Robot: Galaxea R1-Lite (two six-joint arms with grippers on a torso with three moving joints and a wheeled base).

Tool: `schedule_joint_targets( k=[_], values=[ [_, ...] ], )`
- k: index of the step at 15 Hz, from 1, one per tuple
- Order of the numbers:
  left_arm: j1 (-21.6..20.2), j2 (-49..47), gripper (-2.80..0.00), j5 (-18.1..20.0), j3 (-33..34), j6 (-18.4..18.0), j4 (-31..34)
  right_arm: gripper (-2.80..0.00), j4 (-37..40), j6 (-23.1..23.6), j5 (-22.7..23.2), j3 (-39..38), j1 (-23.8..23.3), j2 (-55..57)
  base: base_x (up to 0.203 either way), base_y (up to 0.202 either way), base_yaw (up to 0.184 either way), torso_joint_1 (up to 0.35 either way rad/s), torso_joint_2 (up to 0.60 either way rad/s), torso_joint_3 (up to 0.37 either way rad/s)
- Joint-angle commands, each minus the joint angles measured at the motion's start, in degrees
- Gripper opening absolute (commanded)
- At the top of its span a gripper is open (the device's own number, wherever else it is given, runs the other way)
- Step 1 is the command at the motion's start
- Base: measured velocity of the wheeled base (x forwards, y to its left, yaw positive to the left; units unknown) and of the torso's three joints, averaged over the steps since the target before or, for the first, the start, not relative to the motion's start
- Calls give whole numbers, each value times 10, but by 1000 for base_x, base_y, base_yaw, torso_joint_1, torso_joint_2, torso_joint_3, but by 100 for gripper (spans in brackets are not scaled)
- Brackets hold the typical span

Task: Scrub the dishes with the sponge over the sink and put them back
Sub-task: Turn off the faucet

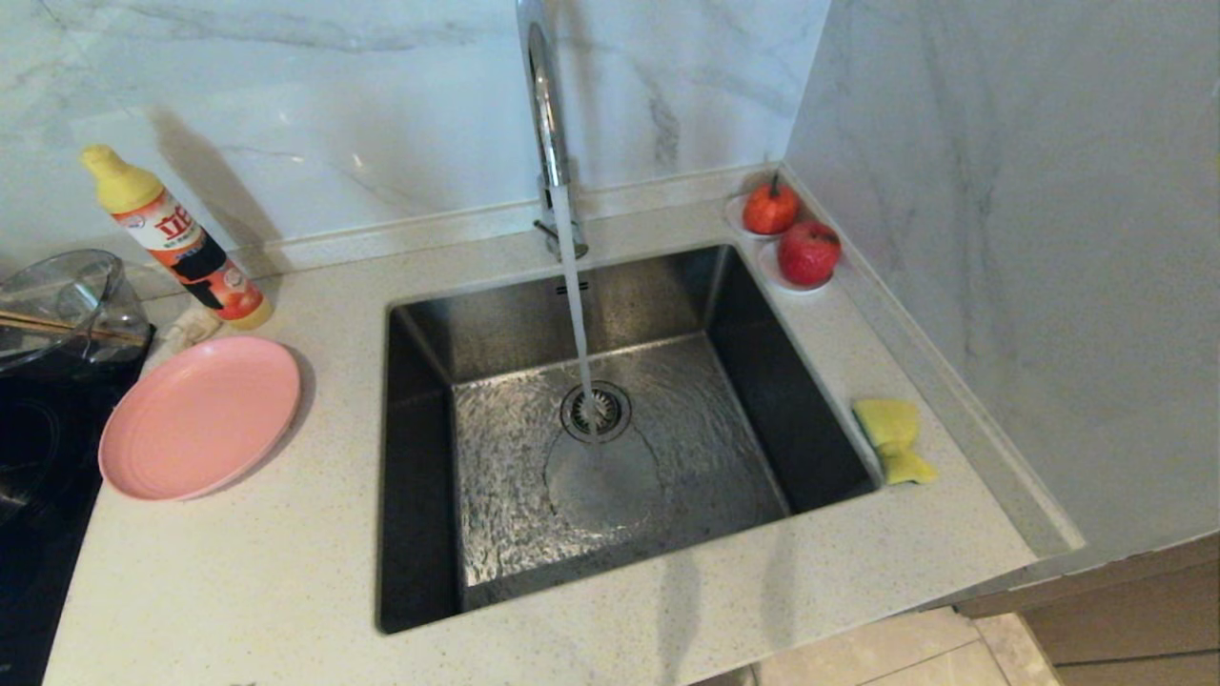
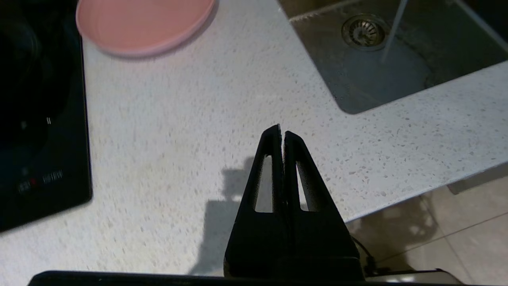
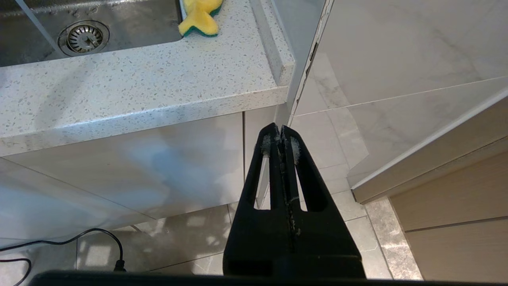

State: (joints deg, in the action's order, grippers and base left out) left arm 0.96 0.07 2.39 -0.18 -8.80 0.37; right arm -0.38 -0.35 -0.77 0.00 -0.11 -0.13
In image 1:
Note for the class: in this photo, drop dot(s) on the chrome gooseneck faucet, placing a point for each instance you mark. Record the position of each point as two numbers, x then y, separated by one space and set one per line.
545 114

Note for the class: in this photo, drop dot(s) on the yellow sponge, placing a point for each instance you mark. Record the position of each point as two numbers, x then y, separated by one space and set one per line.
891 429

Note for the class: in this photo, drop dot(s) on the pink plate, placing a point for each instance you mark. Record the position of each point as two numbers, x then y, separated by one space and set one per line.
200 419

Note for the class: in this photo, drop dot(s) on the orange dish soap bottle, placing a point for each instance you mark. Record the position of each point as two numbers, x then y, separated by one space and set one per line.
191 255

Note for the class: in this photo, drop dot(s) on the wooden chopstick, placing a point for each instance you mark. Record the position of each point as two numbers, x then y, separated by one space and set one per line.
48 320
48 329

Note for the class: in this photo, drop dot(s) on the stainless steel sink basin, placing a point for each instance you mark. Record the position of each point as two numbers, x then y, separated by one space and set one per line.
715 457

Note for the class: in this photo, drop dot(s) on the running water stream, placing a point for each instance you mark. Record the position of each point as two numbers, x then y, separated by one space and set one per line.
575 295

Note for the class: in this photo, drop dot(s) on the round metal drain strainer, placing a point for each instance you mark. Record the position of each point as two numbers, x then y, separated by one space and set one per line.
610 412

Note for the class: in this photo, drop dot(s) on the small white dish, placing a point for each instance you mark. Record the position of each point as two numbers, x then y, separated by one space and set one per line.
733 215
769 273

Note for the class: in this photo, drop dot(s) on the red toy tomato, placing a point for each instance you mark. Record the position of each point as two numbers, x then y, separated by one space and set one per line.
770 210

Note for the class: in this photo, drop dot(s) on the red toy apple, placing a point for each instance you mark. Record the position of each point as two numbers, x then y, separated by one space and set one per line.
809 252

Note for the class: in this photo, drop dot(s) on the clear glass cup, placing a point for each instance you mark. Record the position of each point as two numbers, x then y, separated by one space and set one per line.
129 324

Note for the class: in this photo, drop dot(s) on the clear glass bowl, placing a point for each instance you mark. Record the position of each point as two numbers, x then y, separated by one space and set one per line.
48 281

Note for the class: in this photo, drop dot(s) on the black induction cooktop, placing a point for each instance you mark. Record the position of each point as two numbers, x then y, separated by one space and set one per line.
48 495

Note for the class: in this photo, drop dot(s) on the light wooden cabinet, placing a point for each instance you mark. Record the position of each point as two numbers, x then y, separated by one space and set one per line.
1125 619

